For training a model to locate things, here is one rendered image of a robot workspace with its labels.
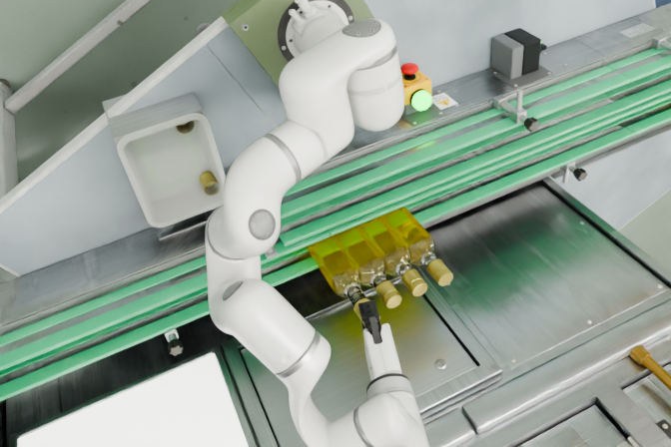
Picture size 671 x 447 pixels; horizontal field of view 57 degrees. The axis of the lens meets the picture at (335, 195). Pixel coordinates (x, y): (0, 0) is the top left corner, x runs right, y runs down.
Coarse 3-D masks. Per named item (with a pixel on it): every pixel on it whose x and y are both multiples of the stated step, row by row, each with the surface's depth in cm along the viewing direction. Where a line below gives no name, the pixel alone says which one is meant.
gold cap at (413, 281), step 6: (408, 270) 120; (414, 270) 120; (402, 276) 120; (408, 276) 119; (414, 276) 119; (420, 276) 120; (408, 282) 119; (414, 282) 118; (420, 282) 118; (408, 288) 119; (414, 288) 117; (420, 288) 118; (426, 288) 119; (414, 294) 118; (420, 294) 119
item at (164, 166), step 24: (192, 120) 114; (120, 144) 111; (144, 144) 121; (168, 144) 123; (192, 144) 125; (144, 168) 124; (168, 168) 126; (192, 168) 128; (216, 168) 123; (144, 192) 123; (168, 192) 129; (192, 192) 130; (168, 216) 126; (192, 216) 126
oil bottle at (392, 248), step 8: (360, 224) 131; (368, 224) 130; (376, 224) 130; (384, 224) 130; (368, 232) 128; (376, 232) 128; (384, 232) 128; (392, 232) 127; (376, 240) 126; (384, 240) 126; (392, 240) 126; (400, 240) 125; (376, 248) 126; (384, 248) 124; (392, 248) 124; (400, 248) 124; (408, 248) 124; (384, 256) 123; (392, 256) 123; (400, 256) 123; (408, 256) 123; (392, 264) 122; (392, 272) 124
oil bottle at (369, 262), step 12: (360, 228) 130; (348, 240) 127; (360, 240) 127; (348, 252) 125; (360, 252) 124; (372, 252) 124; (360, 264) 122; (372, 264) 122; (384, 264) 122; (360, 276) 123; (372, 276) 121
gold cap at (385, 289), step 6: (384, 282) 119; (390, 282) 119; (378, 288) 119; (384, 288) 118; (390, 288) 118; (378, 294) 119; (384, 294) 117; (390, 294) 116; (396, 294) 116; (384, 300) 117; (390, 300) 116; (396, 300) 117; (390, 306) 117
